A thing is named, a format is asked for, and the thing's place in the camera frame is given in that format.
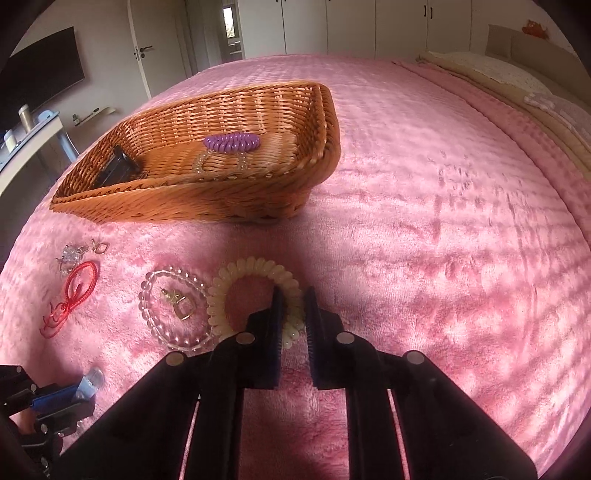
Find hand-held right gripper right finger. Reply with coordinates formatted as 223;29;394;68
304;285;539;480

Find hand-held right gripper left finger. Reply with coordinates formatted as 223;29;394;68
51;285;285;480

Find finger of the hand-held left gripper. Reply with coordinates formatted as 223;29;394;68
34;401;96;437
0;364;88;414

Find pale blue clear trinket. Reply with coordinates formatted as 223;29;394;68
76;368;105;400

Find cream spiral hair tie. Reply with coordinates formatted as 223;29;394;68
206;256;306;354

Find brown wicker basket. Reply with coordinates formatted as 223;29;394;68
50;80;341;224

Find gold earring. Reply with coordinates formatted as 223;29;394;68
160;288;192;321

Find clear crystal earring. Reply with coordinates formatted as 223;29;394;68
56;244;89;277

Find pink plush blanket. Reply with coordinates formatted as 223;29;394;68
0;53;591;480

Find black hair clip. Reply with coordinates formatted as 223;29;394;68
93;145;148;189

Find white desk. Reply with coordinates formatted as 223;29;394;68
0;110;80;197

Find white door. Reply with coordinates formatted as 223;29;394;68
126;0;195;99

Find white wardrobe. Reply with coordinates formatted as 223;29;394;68
244;0;488;61

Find cream folded blanket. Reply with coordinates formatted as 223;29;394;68
418;58;591;185

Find white patterned pillow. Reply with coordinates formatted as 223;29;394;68
425;50;552;97

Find black television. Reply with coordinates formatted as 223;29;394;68
0;26;86;137

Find beige headboard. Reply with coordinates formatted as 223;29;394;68
485;24;580;75

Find red cord bracelet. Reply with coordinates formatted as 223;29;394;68
39;261;100;341

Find clear bead bracelet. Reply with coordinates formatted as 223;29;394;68
191;151;250;176
138;268;219;354

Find purple spiral hair tie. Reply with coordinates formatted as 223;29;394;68
204;132;262;153

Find small wall shelf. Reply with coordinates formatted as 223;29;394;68
71;106;117;126

